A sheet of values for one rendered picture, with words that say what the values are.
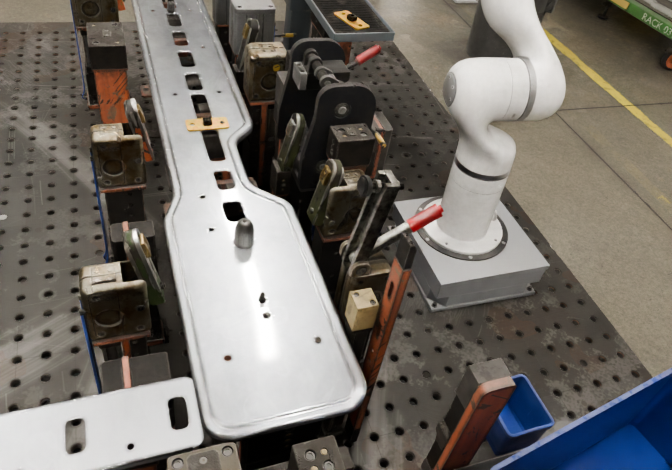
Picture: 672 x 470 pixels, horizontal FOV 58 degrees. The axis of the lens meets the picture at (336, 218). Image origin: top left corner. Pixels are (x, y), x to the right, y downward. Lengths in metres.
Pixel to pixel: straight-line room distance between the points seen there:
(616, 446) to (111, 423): 0.63
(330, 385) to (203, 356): 0.18
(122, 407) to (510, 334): 0.86
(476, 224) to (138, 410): 0.83
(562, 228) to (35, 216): 2.18
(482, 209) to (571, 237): 1.57
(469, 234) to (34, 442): 0.94
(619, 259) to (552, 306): 1.43
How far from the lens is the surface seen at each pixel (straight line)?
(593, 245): 2.90
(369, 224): 0.84
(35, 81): 2.03
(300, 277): 0.95
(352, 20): 1.35
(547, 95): 1.21
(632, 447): 0.90
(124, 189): 1.22
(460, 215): 1.34
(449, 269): 1.33
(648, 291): 2.82
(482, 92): 1.15
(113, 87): 1.54
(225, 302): 0.92
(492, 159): 1.25
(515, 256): 1.41
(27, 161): 1.71
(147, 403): 0.83
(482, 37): 3.97
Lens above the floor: 1.71
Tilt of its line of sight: 42 degrees down
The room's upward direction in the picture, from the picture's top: 10 degrees clockwise
